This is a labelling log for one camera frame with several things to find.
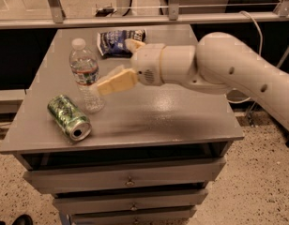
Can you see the metal railing frame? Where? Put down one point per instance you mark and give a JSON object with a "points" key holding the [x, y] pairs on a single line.
{"points": [[28, 14]]}

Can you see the bottom grey drawer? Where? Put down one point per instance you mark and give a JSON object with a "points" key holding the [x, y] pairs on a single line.
{"points": [[136, 217]]}

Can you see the small black floor device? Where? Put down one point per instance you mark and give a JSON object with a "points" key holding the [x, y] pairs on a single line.
{"points": [[105, 11]]}

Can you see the top grey drawer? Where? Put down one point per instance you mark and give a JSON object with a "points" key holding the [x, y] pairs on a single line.
{"points": [[137, 175]]}

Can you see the clear plastic water bottle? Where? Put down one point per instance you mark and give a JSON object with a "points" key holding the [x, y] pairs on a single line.
{"points": [[85, 69]]}

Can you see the blue chip bag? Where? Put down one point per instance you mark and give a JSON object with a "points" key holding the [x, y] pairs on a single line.
{"points": [[112, 43]]}

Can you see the middle grey drawer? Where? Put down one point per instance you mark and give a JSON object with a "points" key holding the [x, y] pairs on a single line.
{"points": [[130, 201]]}

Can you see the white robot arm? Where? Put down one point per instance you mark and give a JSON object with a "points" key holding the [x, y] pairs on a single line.
{"points": [[217, 64]]}

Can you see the grey drawer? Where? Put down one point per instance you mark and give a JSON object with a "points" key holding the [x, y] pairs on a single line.
{"points": [[136, 217], [137, 175], [130, 201]]}

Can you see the green soda can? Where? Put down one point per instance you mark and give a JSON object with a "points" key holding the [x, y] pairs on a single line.
{"points": [[68, 116]]}

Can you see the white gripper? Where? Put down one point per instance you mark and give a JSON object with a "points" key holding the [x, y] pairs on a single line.
{"points": [[148, 64]]}

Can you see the black shoe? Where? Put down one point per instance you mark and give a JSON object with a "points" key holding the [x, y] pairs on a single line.
{"points": [[23, 220]]}

